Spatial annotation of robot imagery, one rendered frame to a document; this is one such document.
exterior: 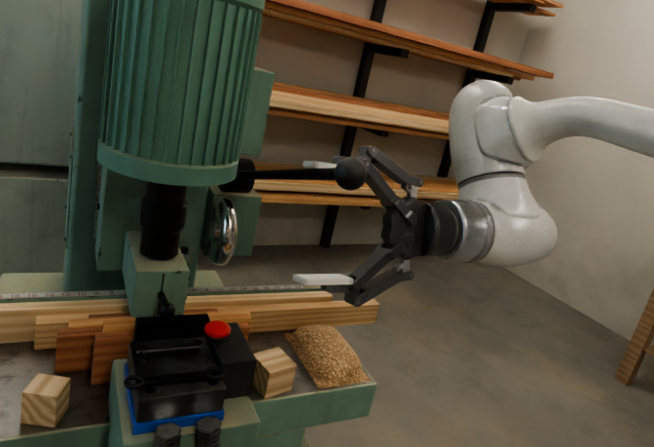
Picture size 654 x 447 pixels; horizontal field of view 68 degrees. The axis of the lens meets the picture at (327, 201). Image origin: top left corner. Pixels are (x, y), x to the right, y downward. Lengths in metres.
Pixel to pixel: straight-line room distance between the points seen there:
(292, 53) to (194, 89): 2.66
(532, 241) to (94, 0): 0.72
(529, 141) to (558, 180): 3.39
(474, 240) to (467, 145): 0.16
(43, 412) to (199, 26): 0.45
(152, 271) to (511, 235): 0.49
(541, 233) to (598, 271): 3.22
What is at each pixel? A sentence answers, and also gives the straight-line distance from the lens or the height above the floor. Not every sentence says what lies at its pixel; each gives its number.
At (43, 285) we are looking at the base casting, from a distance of 1.13.
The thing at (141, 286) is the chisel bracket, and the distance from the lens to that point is 0.69.
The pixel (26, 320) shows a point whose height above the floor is 0.93.
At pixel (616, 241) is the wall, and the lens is 3.91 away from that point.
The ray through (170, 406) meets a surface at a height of 0.99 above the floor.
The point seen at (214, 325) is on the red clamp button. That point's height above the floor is 1.02.
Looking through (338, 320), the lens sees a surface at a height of 0.91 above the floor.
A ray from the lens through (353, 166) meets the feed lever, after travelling 0.50.
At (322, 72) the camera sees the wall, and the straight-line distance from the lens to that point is 3.35.
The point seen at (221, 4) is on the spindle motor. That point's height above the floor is 1.37.
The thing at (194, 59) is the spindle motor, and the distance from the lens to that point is 0.58.
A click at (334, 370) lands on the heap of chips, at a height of 0.92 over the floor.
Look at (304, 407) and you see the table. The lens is 0.74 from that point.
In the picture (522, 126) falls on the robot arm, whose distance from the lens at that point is 0.76.
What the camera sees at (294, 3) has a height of 1.57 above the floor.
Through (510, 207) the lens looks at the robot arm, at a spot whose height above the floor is 1.20.
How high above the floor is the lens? 1.34
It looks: 16 degrees down
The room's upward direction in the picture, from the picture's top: 13 degrees clockwise
